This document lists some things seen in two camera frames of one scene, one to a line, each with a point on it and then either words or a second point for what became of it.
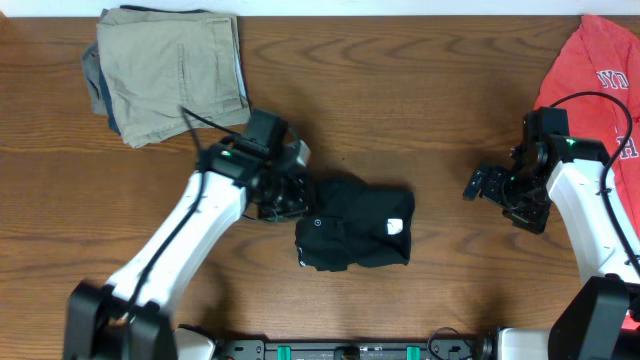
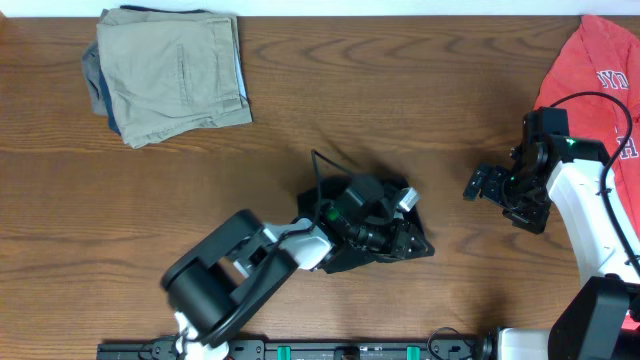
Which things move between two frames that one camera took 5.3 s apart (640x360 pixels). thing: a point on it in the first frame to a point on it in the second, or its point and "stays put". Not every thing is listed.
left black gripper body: (285, 198) to (379, 240)
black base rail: (356, 349) stays put
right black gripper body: (522, 200) stays put
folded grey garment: (91, 68) stays put
